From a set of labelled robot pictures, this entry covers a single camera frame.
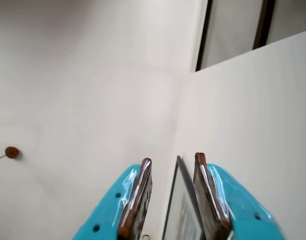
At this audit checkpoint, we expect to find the framed wall picture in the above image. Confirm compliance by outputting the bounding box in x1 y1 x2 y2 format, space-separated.
162 154 206 240

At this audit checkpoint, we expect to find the dark door frame post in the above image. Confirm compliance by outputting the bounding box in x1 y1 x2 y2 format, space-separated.
252 0 276 51
195 0 214 73

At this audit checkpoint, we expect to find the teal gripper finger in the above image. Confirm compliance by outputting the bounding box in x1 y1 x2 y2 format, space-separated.
71 157 153 240
193 152 286 240

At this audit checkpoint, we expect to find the brown round wall knob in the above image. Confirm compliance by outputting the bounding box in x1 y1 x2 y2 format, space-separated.
4 146 20 160

